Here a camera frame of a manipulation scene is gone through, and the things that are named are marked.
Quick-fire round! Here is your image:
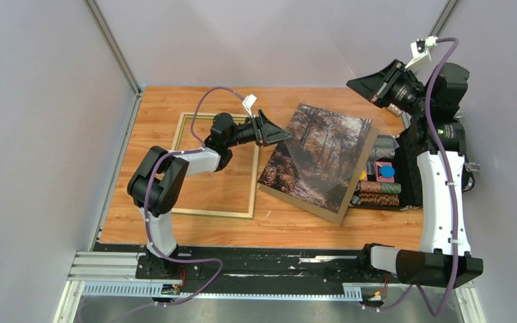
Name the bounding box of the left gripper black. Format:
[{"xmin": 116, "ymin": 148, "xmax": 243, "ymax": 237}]
[{"xmin": 226, "ymin": 110, "xmax": 292, "ymax": 149}]

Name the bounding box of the blue poker chip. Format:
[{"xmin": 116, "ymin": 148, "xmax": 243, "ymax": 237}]
[{"xmin": 380, "ymin": 164, "xmax": 395, "ymax": 178}]

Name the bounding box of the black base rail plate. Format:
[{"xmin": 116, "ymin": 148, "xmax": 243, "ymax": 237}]
[{"xmin": 134, "ymin": 244, "xmax": 403, "ymax": 296}]

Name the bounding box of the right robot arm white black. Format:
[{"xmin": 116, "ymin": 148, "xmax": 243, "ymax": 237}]
[{"xmin": 347, "ymin": 60, "xmax": 484, "ymax": 287}]

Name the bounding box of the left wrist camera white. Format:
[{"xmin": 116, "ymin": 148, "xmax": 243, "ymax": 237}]
[{"xmin": 242, "ymin": 94, "xmax": 257, "ymax": 118}]

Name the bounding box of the autumn forest photo board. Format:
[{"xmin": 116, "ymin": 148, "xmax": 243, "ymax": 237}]
[{"xmin": 258, "ymin": 104, "xmax": 379, "ymax": 225}]

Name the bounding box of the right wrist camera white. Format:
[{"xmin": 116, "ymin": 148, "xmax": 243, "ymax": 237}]
[{"xmin": 405, "ymin": 36, "xmax": 438, "ymax": 73}]

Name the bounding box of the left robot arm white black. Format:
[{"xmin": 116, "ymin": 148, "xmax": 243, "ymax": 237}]
[{"xmin": 127, "ymin": 110, "xmax": 292, "ymax": 278}]

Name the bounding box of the wooden picture frame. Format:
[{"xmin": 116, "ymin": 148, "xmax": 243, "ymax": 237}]
[{"xmin": 169, "ymin": 112, "xmax": 261, "ymax": 220}]

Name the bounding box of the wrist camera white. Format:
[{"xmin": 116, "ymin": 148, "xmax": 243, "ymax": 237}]
[
  {"xmin": 242, "ymin": 94, "xmax": 257, "ymax": 118},
  {"xmin": 405, "ymin": 36, "xmax": 438, "ymax": 73}
]

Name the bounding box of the black poker chip case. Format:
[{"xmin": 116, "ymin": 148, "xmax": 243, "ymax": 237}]
[{"xmin": 349, "ymin": 109, "xmax": 481, "ymax": 212}]

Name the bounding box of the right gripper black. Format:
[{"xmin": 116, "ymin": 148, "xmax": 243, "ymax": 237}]
[{"xmin": 347, "ymin": 59, "xmax": 431, "ymax": 116}]

